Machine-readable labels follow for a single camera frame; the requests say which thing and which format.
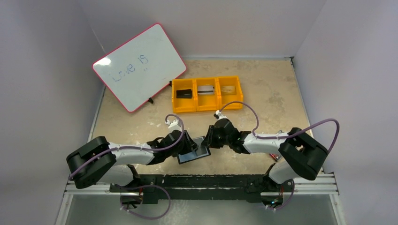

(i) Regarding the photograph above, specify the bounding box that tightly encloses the black leather card holder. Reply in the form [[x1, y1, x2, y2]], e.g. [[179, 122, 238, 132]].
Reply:
[[177, 136, 211, 164]]

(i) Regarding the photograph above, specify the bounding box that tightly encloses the aluminium frame rail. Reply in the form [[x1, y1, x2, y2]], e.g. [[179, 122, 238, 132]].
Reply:
[[64, 173, 339, 196]]

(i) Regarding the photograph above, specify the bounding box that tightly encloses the yellow three-compartment tray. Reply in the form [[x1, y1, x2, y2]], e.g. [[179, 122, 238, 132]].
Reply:
[[170, 76, 244, 113]]

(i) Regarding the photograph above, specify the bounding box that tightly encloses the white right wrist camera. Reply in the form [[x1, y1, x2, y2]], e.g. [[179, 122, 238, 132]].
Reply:
[[214, 110, 228, 121]]

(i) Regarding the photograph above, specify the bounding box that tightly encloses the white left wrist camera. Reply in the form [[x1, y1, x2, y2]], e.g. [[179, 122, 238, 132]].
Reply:
[[165, 119, 183, 133]]

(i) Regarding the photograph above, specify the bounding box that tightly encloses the black card in tray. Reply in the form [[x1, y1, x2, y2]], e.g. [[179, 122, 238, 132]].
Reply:
[[176, 89, 193, 99]]

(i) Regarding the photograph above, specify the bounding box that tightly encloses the silver card in tray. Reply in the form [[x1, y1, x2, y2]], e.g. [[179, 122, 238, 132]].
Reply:
[[197, 85, 215, 95]]

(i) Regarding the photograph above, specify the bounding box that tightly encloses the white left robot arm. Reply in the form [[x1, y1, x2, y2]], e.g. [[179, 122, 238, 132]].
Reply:
[[66, 130, 203, 189]]

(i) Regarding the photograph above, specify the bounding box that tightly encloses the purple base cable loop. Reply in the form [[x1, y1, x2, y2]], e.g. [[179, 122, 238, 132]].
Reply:
[[120, 185, 172, 220]]

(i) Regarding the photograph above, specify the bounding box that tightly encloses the pink framed whiteboard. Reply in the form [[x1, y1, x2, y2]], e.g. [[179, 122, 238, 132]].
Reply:
[[92, 23, 187, 113]]

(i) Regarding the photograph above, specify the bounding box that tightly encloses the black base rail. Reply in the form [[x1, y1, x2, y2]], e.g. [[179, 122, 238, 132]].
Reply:
[[111, 174, 294, 205]]

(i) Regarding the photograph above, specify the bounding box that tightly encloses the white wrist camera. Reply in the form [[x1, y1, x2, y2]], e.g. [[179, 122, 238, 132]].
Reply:
[[214, 110, 228, 121], [165, 119, 183, 133]]

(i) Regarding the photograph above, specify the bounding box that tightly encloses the pack of coloured markers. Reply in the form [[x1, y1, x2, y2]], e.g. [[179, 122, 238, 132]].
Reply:
[[270, 154, 282, 162]]

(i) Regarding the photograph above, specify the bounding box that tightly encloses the beige card in tray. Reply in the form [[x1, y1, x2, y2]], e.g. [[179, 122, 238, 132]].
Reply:
[[220, 86, 236, 95]]

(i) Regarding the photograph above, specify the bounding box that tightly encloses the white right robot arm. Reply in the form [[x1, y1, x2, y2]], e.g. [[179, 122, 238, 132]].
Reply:
[[201, 118, 329, 191]]

